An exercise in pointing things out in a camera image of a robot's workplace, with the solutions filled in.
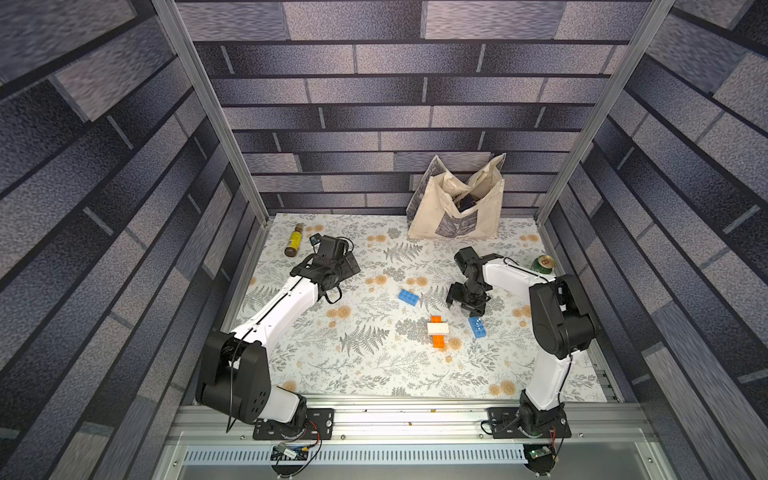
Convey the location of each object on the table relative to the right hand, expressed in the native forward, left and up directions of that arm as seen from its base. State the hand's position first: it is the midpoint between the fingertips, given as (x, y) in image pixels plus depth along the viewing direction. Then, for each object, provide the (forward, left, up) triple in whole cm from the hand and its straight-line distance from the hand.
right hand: (455, 306), depth 95 cm
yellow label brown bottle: (+24, +57, +5) cm, 62 cm away
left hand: (+5, +35, +16) cm, 39 cm away
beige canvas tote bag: (+24, +4, +21) cm, 33 cm away
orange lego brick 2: (-5, +7, 0) cm, 8 cm away
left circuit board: (-40, +45, 0) cm, 61 cm away
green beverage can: (+10, -27, +11) cm, 31 cm away
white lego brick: (-9, +7, +3) cm, 12 cm away
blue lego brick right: (-7, -6, +1) cm, 9 cm away
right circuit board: (-40, -16, -4) cm, 43 cm away
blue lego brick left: (+2, +16, +3) cm, 16 cm away
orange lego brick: (-12, +7, +2) cm, 14 cm away
